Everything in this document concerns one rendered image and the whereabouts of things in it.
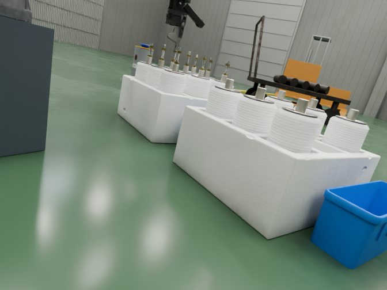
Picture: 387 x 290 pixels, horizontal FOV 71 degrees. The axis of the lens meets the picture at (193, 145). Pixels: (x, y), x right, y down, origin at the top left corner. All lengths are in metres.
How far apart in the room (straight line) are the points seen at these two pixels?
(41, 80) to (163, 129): 0.43
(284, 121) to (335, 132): 0.24
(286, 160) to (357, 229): 0.18
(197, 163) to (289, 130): 0.28
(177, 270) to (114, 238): 0.12
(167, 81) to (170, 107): 0.09
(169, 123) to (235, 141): 0.40
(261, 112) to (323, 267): 0.34
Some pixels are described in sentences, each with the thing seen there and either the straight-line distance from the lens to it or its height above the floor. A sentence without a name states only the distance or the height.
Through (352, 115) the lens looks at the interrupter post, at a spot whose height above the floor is 0.26.
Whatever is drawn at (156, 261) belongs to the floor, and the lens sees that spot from 0.46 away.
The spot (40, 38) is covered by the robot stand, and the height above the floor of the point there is 0.27.
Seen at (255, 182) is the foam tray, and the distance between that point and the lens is 0.59.
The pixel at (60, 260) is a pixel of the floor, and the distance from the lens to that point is 0.45.
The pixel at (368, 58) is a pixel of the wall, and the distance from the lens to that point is 9.58.
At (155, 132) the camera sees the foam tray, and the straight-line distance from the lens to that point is 0.97.
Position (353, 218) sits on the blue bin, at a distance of 0.61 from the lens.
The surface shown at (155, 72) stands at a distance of 1.10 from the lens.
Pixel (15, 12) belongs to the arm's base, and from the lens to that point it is 0.72.
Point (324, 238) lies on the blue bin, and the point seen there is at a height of 0.02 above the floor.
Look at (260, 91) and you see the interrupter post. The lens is 0.68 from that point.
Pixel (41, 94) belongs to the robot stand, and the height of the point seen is 0.15.
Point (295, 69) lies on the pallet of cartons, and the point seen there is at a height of 0.60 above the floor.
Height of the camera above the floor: 0.30
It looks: 16 degrees down
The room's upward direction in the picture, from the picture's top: 14 degrees clockwise
